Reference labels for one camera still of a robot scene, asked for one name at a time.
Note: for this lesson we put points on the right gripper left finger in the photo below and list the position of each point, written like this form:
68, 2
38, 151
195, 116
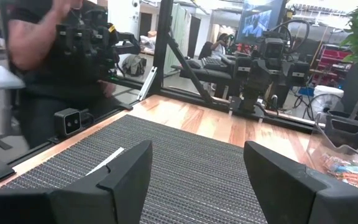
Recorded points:
126, 186

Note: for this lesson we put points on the dark grey woven placemat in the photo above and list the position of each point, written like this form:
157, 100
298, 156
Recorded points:
182, 174

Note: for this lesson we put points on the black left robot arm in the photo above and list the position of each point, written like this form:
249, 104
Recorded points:
252, 99

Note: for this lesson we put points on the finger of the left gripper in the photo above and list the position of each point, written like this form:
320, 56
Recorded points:
258, 79
284, 79

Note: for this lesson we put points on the white floor fan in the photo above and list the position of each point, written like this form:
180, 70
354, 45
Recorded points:
325, 104

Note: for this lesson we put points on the person's hand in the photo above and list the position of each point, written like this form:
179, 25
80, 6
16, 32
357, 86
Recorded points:
62, 6
107, 89

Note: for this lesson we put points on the white bucket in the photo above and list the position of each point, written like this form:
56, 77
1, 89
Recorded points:
328, 91

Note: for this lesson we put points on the white label strip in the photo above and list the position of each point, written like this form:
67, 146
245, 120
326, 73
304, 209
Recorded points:
106, 161

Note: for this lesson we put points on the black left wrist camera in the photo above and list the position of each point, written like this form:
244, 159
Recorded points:
272, 49

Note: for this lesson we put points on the person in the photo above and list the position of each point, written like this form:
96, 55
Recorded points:
42, 99
219, 46

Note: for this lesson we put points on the large wall screen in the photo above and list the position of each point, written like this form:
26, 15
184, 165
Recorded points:
259, 18

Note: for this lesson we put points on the grey bag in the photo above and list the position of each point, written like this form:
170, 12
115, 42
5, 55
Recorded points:
134, 65

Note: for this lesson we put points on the silver bracket strip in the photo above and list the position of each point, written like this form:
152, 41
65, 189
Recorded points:
148, 84

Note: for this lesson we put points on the red shelf cart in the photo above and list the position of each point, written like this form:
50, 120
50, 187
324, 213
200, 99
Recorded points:
331, 59

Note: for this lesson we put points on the black table-level camera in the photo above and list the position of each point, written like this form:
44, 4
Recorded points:
68, 122

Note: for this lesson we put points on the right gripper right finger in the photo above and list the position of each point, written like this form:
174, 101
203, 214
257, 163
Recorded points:
284, 193

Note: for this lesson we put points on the black padded bench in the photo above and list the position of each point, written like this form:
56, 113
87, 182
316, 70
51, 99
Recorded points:
197, 73

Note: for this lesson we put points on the large clear plastic bin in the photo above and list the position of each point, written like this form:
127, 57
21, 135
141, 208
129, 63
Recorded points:
319, 149

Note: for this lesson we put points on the black aluminium frame rails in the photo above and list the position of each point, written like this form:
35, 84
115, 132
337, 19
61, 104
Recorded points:
162, 46

